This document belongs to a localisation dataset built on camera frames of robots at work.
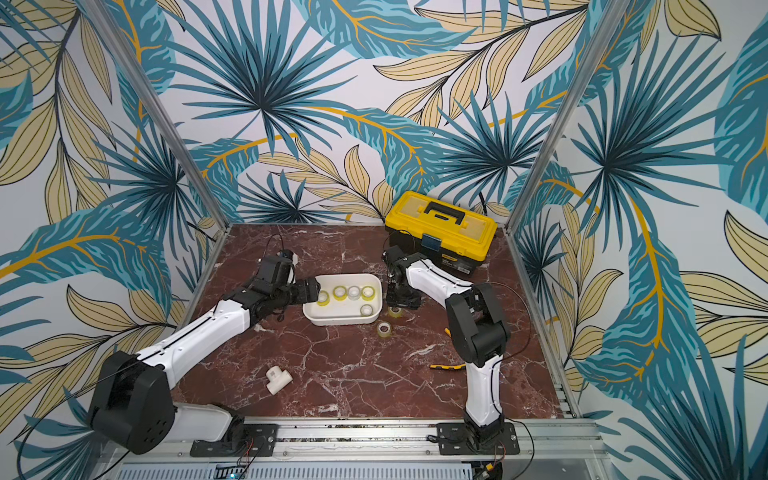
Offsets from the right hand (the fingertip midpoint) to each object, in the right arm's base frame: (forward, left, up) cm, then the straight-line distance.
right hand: (399, 303), depth 95 cm
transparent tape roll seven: (-2, +1, -2) cm, 3 cm away
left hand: (-1, +27, +10) cm, 29 cm away
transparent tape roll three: (+5, +10, -2) cm, 12 cm away
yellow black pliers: (-20, -13, -2) cm, 24 cm away
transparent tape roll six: (-7, +5, -3) cm, 9 cm away
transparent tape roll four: (-1, +11, -1) cm, 11 cm away
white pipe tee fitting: (-22, +34, 0) cm, 41 cm away
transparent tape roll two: (+6, +15, -2) cm, 16 cm away
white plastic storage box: (-1, +16, -2) cm, 17 cm away
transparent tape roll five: (+6, +20, -2) cm, 21 cm away
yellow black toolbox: (+17, -18, +15) cm, 29 cm away
